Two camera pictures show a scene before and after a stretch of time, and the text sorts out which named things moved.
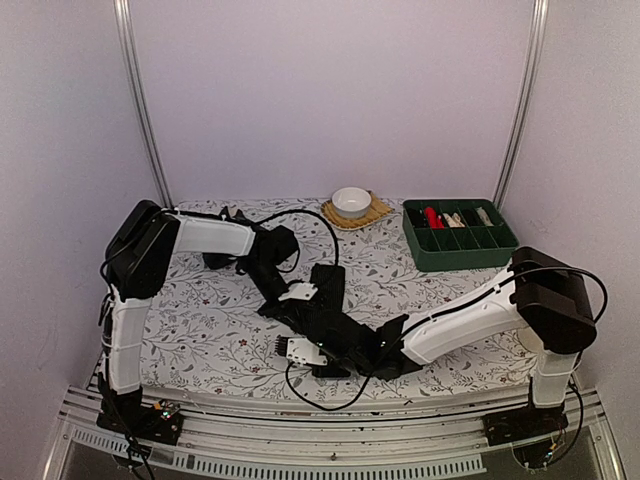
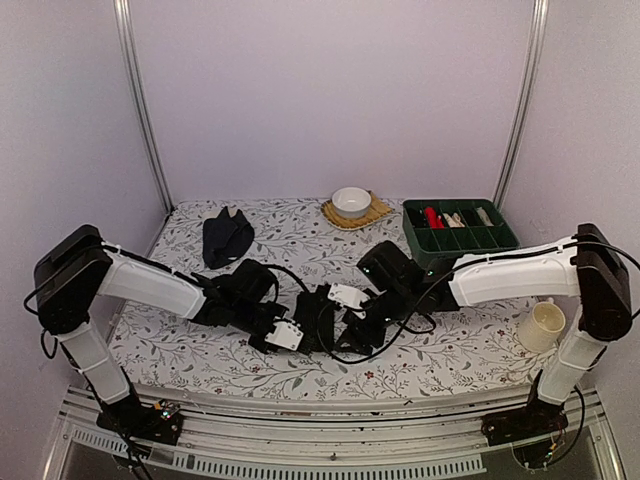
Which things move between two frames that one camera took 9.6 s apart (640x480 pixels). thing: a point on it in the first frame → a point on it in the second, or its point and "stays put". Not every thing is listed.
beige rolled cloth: [454, 221] stays put
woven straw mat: [378, 209] stays put
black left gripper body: [281, 311] → [248, 314]
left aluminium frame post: [122, 12] stays put
